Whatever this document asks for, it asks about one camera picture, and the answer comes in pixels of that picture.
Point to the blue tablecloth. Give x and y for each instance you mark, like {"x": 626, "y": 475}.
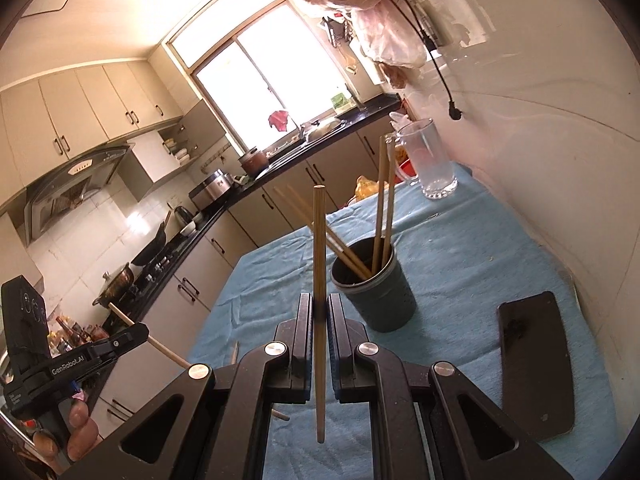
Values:
{"x": 450, "y": 260}

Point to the tan wooden chopstick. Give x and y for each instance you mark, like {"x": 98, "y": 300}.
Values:
{"x": 235, "y": 352}
{"x": 319, "y": 240}
{"x": 378, "y": 200}
{"x": 332, "y": 235}
{"x": 165, "y": 350}
{"x": 390, "y": 200}
{"x": 320, "y": 232}

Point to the beige wall cabinets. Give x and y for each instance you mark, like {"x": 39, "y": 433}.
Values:
{"x": 90, "y": 110}

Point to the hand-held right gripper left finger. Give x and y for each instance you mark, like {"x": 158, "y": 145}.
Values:
{"x": 302, "y": 350}

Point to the brown lidded pot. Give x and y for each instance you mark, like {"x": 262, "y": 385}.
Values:
{"x": 253, "y": 162}

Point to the steel faucet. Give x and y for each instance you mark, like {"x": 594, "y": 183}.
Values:
{"x": 354, "y": 97}

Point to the glass lidded cooking pot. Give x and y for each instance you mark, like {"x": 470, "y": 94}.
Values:
{"x": 115, "y": 287}

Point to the beige base cabinets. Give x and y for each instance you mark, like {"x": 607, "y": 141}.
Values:
{"x": 310, "y": 170}

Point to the steel kettle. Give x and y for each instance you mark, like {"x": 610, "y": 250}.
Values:
{"x": 184, "y": 215}

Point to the red cloth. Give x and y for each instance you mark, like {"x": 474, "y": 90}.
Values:
{"x": 279, "y": 121}

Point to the pink plastic bag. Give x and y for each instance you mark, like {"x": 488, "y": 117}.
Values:
{"x": 390, "y": 35}

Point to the brown plastic bag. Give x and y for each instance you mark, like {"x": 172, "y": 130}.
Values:
{"x": 392, "y": 75}

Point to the black wok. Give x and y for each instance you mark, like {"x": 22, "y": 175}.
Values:
{"x": 150, "y": 252}

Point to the kitchen window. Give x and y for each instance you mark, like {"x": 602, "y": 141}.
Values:
{"x": 270, "y": 60}

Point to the steel range hood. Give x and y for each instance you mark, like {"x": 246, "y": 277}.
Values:
{"x": 70, "y": 185}

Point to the black kitchen countertop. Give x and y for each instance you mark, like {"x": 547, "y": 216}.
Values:
{"x": 280, "y": 157}

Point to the dark grey utensil holder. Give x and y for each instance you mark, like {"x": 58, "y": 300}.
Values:
{"x": 380, "y": 300}

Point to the open wall cabinet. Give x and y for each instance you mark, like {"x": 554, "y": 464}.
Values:
{"x": 170, "y": 150}

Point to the person's left hand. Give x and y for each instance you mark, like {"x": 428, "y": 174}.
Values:
{"x": 82, "y": 430}

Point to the yellow plastic bag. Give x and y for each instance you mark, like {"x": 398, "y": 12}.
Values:
{"x": 367, "y": 189}

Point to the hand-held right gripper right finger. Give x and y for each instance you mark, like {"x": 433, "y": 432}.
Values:
{"x": 340, "y": 355}

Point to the black gas stove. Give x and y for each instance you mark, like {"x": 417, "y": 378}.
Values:
{"x": 150, "y": 275}

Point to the green box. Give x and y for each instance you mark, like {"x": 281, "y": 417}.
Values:
{"x": 340, "y": 102}

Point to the white bowl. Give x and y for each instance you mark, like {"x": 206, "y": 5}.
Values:
{"x": 189, "y": 229}

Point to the black smartphone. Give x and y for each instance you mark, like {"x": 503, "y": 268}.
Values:
{"x": 537, "y": 360}

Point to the steel rice cooker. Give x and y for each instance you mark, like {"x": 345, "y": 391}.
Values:
{"x": 212, "y": 190}

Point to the dark sauce bottle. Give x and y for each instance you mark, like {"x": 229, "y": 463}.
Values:
{"x": 62, "y": 332}

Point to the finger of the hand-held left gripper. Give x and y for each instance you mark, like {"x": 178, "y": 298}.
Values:
{"x": 122, "y": 340}

